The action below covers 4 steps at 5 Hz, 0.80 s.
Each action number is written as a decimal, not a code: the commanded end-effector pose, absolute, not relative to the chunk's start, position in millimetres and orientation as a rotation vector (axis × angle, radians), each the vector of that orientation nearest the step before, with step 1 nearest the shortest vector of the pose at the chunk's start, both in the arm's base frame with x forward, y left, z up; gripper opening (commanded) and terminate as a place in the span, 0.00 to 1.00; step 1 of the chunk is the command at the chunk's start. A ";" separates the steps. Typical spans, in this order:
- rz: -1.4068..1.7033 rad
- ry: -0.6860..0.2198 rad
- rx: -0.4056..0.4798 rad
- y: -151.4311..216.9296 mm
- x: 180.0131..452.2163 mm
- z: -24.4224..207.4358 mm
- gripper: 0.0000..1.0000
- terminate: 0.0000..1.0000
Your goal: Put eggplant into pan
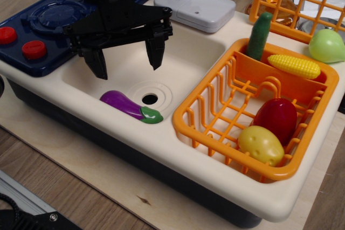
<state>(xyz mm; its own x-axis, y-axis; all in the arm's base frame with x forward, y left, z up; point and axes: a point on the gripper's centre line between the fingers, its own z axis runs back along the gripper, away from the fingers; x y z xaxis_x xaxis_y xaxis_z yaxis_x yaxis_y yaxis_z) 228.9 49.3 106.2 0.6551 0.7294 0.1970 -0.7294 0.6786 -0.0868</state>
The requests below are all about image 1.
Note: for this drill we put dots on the purple toy eggplant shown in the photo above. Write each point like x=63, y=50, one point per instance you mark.
x=118, y=100

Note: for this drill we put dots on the red stove knob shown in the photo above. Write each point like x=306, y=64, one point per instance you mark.
x=7, y=35
x=33, y=50

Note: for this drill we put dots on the light wooden base board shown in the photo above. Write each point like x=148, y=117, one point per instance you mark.
x=97, y=190

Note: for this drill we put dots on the red toy pepper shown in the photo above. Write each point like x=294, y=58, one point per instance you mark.
x=279, y=116

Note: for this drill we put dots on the orange plastic grid panel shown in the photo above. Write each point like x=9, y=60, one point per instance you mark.
x=290, y=30

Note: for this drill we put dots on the cream toy kitchen sink unit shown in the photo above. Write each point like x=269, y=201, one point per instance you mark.
x=71, y=93

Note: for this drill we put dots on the dark blue toy stove top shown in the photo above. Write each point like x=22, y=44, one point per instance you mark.
x=44, y=21

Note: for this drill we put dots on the red stove knob left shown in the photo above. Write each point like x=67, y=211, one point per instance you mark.
x=7, y=35

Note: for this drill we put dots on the red stove knob right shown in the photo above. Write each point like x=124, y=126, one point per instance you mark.
x=33, y=50

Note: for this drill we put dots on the green toy cucumber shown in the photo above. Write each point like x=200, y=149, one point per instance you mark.
x=259, y=36

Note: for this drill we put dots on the light green toy pear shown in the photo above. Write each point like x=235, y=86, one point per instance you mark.
x=327, y=46

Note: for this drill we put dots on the yellow toy corn cob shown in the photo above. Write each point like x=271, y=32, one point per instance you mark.
x=296, y=66

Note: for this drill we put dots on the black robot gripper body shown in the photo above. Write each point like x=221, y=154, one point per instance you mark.
x=119, y=22

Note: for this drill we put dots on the orange toy bottle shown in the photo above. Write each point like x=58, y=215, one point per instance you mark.
x=280, y=12

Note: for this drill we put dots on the yellow toy potato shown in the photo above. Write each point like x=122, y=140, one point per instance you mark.
x=261, y=144

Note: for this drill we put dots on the metal bowl right background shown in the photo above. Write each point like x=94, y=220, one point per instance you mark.
x=307, y=25

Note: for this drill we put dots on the orange plastic dish rack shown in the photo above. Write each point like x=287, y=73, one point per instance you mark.
x=227, y=99

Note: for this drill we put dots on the grey toy faucet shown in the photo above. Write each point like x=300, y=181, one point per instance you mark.
x=205, y=15

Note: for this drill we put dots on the black device bottom left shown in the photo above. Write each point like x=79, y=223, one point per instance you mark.
x=15, y=218

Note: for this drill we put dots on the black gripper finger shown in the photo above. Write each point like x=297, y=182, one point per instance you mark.
x=155, y=47
x=94, y=59

